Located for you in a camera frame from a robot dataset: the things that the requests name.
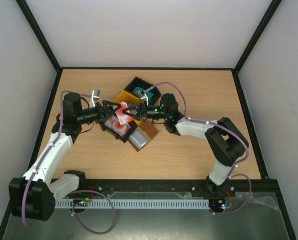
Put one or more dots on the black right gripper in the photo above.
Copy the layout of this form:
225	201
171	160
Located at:
141	111

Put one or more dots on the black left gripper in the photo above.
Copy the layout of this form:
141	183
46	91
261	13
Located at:
108	103

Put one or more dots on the red-white credit card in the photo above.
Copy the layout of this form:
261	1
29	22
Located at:
123	113

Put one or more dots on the black bin with red cards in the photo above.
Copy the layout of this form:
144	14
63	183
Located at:
133	127

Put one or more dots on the brown leather card holder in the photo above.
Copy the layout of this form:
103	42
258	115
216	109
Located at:
143	135

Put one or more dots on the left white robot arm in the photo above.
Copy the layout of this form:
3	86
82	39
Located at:
34	195

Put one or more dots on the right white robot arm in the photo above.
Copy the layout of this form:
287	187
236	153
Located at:
227	143

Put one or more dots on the stack of red-white cards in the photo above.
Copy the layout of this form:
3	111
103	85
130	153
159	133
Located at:
115	126

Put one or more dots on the stack of teal cards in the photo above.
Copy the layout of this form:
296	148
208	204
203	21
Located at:
137	89

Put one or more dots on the black bin with teal cards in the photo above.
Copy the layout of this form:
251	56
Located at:
138	84

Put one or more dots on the yellow plastic bin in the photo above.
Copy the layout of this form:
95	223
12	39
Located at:
129	99

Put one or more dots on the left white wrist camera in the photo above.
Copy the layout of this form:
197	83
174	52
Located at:
94	97

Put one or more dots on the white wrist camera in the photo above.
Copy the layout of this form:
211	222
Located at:
94	97
143	97

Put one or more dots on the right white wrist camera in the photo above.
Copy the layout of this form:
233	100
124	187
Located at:
143	97

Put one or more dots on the black cage frame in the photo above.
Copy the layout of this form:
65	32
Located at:
272	8

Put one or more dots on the light blue slotted cable duct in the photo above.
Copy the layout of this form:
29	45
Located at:
178	204

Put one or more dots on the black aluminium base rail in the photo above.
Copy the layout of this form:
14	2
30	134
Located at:
198	188

